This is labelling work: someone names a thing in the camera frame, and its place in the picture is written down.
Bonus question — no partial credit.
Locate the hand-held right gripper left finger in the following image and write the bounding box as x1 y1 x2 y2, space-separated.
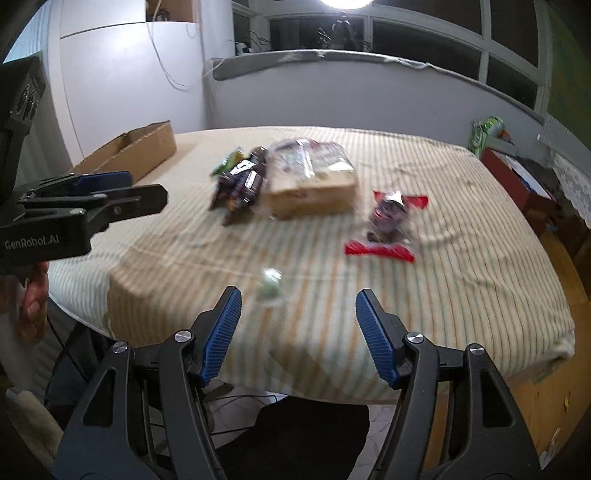
54 286 243 480

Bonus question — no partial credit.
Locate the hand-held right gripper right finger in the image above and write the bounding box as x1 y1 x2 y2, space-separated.
355 289 543 480

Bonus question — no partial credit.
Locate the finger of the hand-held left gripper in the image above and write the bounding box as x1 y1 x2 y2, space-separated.
16 171 133 198
18 184 168 228

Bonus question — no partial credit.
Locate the brown cardboard box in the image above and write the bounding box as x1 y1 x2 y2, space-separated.
69 120 177 185

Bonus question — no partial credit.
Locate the small pale green candy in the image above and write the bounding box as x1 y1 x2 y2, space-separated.
257 267 284 306

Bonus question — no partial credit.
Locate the green snack packet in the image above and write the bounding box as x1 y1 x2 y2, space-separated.
211 147 245 177

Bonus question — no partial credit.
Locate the dark brown snack bar packet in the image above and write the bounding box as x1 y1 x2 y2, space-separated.
210 147 269 227

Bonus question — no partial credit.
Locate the red candy bag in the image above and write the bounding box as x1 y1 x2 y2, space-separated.
345 188 430 264

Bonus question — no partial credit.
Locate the clear-wrapped cracker package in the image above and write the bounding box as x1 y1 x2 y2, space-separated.
257 138 359 220

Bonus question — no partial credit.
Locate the person's left hand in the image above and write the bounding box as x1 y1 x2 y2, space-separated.
23 261 51 344

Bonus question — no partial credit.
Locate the black cloth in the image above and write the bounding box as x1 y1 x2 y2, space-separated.
221 396 371 480

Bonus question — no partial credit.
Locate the red storage box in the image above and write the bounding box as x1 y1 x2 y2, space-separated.
480 147 557 216

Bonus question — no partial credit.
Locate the green printed bag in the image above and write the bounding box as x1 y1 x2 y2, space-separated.
468 116 505 156

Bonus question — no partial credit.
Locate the white lace cloth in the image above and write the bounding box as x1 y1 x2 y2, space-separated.
541 114 591 230

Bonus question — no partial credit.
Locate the grey window sill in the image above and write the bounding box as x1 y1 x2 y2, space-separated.
203 48 546 126

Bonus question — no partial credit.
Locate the white cable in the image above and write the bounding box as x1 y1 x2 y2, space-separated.
147 0 198 89

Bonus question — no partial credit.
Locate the wooden wall niche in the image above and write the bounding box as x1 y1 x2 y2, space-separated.
145 0 195 23

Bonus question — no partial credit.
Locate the ring light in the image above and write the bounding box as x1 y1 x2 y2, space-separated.
318 0 376 10

